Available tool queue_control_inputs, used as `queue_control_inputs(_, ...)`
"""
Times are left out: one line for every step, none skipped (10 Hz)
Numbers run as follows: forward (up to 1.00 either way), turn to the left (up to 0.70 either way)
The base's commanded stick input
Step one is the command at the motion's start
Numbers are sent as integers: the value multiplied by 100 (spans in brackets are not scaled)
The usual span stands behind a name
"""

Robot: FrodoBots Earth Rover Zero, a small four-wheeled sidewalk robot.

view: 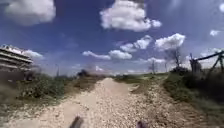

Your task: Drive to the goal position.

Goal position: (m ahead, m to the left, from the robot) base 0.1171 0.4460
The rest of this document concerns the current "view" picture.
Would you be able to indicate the dark bush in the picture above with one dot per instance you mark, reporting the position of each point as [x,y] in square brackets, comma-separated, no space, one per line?
[83,73]

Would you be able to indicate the pale gravel track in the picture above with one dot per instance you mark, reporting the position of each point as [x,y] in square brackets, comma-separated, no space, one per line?
[110,103]

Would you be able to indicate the pole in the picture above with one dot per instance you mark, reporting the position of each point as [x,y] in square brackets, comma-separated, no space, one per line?
[57,70]

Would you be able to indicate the bare tree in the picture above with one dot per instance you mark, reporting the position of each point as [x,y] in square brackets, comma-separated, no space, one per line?
[174,56]

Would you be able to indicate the robot's own part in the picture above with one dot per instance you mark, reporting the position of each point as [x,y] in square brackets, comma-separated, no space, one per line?
[76,122]
[141,125]

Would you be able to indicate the weedy grass verge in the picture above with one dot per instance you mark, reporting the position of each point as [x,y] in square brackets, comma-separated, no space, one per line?
[190,88]
[40,88]

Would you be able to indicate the wooden fence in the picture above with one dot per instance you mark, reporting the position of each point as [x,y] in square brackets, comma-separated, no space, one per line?
[206,63]

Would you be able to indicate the pale multi-storey building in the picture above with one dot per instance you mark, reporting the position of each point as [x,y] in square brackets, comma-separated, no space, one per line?
[13,60]

